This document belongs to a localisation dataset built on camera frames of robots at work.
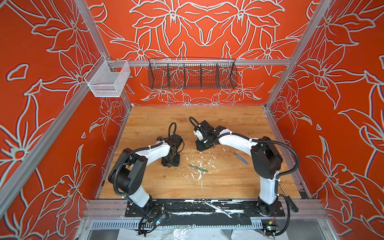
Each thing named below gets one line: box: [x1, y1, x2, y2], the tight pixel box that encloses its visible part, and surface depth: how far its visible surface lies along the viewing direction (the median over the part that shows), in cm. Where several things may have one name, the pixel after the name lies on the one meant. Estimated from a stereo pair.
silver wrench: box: [201, 199, 233, 218], surface depth 74 cm
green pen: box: [188, 164, 208, 173], surface depth 88 cm
